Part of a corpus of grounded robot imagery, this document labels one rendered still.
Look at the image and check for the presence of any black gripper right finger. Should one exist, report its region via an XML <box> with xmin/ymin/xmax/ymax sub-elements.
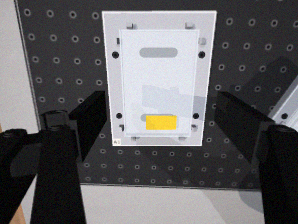
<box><xmin>214</xmin><ymin>91</ymin><xmax>298</xmax><ymax>224</ymax></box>

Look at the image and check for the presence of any white multi-well plate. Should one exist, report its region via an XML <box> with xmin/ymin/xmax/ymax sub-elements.
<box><xmin>285</xmin><ymin>107</ymin><xmax>298</xmax><ymax>132</ymax></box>

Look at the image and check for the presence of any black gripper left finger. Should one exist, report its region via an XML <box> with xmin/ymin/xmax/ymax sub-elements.
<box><xmin>0</xmin><ymin>91</ymin><xmax>107</xmax><ymax>224</ymax></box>

